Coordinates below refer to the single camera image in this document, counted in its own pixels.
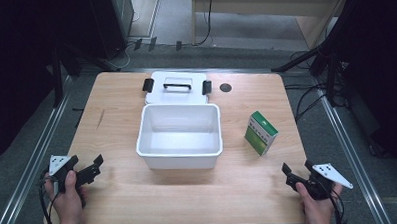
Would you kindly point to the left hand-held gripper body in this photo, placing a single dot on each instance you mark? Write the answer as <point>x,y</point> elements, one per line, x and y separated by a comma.
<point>57,163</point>

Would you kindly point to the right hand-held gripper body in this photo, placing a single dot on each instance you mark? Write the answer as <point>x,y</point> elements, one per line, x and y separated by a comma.
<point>325,177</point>

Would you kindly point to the green and white carton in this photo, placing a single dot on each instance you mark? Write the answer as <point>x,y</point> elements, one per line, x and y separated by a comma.
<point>260,133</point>

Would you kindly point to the white plastic storage box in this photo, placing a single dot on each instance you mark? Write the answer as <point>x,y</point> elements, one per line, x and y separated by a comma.
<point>179,136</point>

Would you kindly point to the person's right hand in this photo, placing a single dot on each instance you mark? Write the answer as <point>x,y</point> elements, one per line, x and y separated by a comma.
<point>318,208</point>

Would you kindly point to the person's left hand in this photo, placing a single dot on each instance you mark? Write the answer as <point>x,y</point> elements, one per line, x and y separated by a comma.
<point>68,203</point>

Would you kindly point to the black stand leg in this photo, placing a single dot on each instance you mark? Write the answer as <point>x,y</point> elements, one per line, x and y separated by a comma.
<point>56,77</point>

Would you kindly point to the dark curtain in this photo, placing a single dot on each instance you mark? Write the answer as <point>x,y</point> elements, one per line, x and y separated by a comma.
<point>378,69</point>
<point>14,65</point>

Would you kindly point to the black tripod stand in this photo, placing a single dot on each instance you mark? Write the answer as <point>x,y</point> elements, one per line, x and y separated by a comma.
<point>324,57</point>

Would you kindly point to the black round table grommet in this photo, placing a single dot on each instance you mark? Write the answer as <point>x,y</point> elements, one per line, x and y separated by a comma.
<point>225,87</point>

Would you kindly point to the black computer tower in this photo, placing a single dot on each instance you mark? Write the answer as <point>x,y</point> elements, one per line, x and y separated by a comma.
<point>111,25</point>

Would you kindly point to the light wooden cabinet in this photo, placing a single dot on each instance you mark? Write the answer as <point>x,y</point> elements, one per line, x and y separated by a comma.
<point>269,6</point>

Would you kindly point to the metal floor rail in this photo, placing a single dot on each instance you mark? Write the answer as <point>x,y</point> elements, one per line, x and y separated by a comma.
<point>351,153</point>
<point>28,168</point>

